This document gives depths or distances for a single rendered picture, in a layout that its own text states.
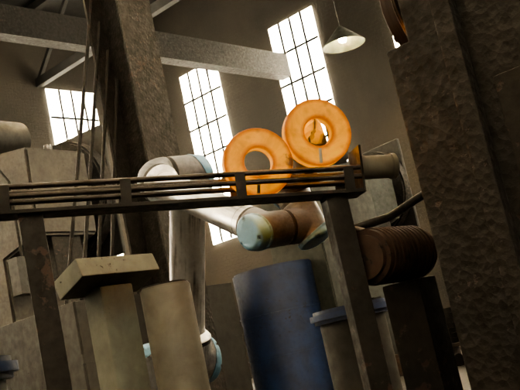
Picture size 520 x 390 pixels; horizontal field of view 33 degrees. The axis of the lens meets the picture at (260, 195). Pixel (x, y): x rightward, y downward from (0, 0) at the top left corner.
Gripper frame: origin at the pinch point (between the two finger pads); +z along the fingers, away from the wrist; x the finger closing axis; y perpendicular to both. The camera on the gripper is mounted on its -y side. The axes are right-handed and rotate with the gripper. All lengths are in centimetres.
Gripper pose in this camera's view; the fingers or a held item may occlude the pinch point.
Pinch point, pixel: (314, 125)
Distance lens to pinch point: 202.5
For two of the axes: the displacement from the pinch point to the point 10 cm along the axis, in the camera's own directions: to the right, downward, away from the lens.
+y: -2.4, -8.7, 4.4
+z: 1.5, -4.8, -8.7
